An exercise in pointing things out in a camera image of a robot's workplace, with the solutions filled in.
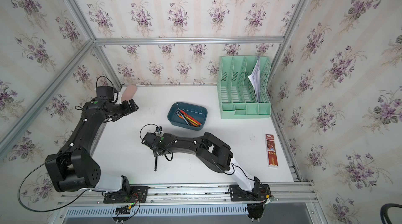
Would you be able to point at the red flat package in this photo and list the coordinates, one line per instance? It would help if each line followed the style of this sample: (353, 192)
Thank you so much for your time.
(271, 151)

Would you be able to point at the red hex key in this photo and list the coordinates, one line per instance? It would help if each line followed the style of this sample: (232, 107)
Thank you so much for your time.
(188, 116)

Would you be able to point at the yellow hex key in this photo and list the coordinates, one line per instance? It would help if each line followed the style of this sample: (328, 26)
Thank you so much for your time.
(190, 122)

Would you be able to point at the papers in file organizer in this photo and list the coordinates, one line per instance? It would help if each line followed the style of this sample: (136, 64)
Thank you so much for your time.
(254, 79)

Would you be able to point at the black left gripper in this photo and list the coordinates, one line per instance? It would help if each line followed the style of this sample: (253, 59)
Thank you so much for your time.
(126, 109)

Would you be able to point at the green mesh file organizer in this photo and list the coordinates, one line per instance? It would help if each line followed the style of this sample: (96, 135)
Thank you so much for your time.
(236, 95)

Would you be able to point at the short black hex key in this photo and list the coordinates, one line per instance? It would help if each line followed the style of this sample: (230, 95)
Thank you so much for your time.
(182, 117)

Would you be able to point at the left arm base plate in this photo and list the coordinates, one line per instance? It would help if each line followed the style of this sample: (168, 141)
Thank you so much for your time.
(135, 194)

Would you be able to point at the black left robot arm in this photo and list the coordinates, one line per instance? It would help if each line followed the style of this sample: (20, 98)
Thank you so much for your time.
(72, 168)

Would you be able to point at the small circuit board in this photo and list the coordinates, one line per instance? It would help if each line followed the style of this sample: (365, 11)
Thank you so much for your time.
(123, 210)

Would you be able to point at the teal plastic storage box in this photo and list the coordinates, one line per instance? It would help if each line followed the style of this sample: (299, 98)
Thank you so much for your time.
(198, 112)

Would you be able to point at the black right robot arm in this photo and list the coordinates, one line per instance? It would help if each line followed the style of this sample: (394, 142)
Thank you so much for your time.
(210, 150)

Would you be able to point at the aluminium rail frame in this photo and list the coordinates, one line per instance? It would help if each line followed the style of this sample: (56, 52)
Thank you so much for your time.
(176, 200)

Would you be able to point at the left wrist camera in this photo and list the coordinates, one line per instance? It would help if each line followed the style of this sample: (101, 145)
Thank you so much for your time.
(107, 92)

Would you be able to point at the long black hex key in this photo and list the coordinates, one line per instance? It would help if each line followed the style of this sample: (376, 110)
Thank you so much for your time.
(156, 164)

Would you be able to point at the pink case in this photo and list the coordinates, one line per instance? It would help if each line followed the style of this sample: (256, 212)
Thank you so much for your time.
(129, 93)

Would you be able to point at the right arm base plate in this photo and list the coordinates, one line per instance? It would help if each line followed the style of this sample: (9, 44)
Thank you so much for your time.
(261, 193)

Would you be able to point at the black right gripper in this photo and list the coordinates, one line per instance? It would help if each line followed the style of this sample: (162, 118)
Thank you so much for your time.
(154, 153)

